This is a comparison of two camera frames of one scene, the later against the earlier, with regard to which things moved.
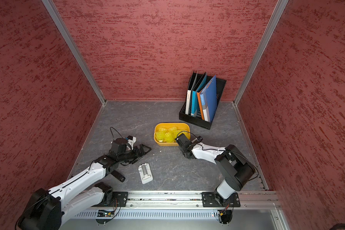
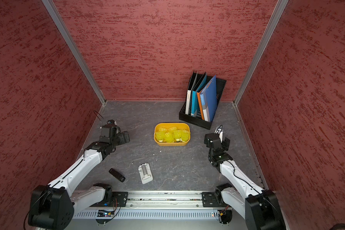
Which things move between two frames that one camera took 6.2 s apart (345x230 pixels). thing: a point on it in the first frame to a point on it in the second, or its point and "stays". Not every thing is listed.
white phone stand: (145, 173) stays
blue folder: (209, 96) stays
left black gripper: (138, 155) to (121, 135)
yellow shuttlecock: (170, 135) to (185, 135)
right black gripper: (189, 158) to (225, 143)
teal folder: (193, 96) stays
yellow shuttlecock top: (160, 133) stays
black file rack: (220, 83) stays
